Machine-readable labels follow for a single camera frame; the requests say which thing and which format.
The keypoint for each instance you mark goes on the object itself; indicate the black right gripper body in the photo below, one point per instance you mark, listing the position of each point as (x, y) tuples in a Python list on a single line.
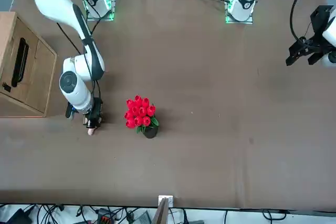
[(95, 108)]

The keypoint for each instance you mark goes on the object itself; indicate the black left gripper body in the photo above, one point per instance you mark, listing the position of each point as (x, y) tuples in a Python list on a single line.
[(320, 19)]

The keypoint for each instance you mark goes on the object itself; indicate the pink plush doll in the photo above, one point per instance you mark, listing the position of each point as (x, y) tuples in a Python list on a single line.
[(91, 131)]

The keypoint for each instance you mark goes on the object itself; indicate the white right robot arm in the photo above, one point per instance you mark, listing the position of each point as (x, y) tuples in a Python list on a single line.
[(76, 90)]

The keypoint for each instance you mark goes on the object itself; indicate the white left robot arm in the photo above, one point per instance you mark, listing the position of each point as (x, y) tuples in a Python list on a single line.
[(242, 1)]

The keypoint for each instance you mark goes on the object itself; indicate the red tulips in black pot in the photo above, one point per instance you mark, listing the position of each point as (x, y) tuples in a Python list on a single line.
[(139, 111)]

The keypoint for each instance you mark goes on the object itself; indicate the light wooden drawer box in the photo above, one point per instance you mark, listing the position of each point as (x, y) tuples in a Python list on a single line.
[(42, 82)]

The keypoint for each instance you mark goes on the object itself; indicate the black and orange device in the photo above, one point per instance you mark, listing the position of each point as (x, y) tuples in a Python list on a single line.
[(105, 218)]

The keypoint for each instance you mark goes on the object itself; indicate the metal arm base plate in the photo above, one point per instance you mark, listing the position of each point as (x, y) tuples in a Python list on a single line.
[(111, 11), (228, 19)]

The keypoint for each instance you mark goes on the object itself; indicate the white table edge bracket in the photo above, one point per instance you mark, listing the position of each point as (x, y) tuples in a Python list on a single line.
[(170, 200)]

